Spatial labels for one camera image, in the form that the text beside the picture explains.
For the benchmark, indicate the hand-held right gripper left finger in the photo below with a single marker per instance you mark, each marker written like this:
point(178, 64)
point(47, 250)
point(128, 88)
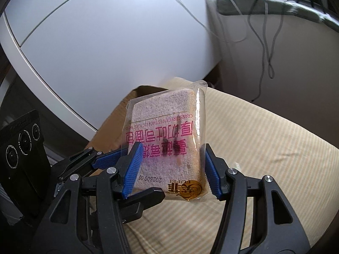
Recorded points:
point(132, 169)

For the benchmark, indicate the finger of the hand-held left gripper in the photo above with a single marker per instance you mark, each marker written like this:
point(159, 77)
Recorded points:
point(106, 160)
point(143, 201)

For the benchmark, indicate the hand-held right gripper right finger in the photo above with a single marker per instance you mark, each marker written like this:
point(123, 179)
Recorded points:
point(210, 172)

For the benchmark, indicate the brown cardboard box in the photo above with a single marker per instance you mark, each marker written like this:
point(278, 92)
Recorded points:
point(111, 132)

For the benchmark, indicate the clear packet of toast bread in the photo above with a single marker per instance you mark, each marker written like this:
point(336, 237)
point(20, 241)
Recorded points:
point(164, 127)

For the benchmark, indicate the white cabinet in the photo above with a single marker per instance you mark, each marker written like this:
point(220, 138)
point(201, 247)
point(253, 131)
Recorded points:
point(106, 45)

